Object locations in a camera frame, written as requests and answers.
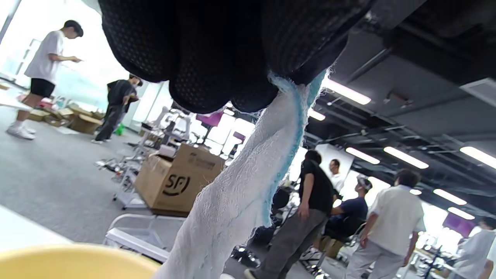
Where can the person's left hand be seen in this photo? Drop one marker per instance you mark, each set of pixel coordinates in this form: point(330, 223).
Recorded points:
point(217, 46)

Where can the blue-edged white dish cloth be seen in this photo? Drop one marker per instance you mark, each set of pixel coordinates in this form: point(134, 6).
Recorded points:
point(240, 186)

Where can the purple display screen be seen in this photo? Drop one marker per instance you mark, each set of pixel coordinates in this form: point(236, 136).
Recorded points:
point(211, 119)
point(459, 224)

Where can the row of ceiling light tubes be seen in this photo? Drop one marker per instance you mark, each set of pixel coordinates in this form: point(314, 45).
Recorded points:
point(348, 93)

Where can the brown cardboard box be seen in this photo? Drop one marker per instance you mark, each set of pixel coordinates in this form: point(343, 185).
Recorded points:
point(174, 182)

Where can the white metal rack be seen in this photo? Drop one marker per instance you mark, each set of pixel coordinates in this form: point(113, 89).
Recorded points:
point(130, 186)

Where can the yellow plastic basin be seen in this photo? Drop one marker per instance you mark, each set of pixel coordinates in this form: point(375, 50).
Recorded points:
point(77, 263)

